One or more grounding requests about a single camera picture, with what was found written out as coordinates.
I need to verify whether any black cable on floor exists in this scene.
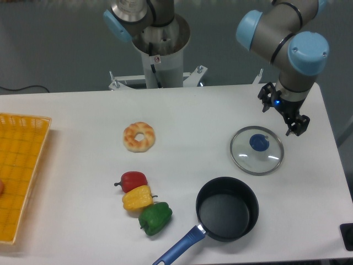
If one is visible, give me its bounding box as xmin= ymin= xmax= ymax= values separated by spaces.
xmin=0 ymin=84 xmax=51 ymax=93

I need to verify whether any glass lid blue knob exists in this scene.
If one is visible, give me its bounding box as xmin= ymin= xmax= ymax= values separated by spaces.
xmin=229 ymin=126 xmax=284 ymax=176

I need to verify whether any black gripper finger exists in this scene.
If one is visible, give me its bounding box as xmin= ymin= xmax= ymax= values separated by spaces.
xmin=258 ymin=82 xmax=276 ymax=112
xmin=285 ymin=114 xmax=310 ymax=136

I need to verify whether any red bell pepper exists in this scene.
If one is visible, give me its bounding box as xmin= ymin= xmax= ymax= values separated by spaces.
xmin=114 ymin=171 xmax=148 ymax=193

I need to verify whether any glazed twisted donut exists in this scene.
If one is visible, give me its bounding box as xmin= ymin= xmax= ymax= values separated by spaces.
xmin=122 ymin=121 xmax=156 ymax=153

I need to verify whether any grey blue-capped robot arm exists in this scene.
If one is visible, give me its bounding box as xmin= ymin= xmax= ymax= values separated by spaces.
xmin=103 ymin=1 xmax=329 ymax=135

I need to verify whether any black saucepan blue handle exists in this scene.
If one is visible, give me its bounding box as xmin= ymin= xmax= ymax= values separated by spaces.
xmin=154 ymin=177 xmax=259 ymax=264

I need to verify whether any yellow bell pepper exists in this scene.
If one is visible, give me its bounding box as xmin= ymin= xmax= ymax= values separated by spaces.
xmin=122 ymin=185 xmax=157 ymax=211

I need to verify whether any yellow woven basket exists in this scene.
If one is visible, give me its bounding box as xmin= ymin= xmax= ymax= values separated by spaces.
xmin=1 ymin=113 xmax=52 ymax=245

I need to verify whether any black device at table edge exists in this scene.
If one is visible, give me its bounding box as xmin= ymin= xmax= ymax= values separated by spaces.
xmin=340 ymin=223 xmax=353 ymax=251

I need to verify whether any green bell pepper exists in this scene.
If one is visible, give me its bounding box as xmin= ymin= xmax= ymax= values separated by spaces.
xmin=138 ymin=202 xmax=173 ymax=236

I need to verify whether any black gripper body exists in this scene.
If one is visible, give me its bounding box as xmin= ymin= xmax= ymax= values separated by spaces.
xmin=272 ymin=91 xmax=303 ymax=121

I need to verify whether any black cable on pedestal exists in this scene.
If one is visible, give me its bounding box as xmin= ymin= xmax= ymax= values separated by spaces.
xmin=148 ymin=41 xmax=162 ymax=88

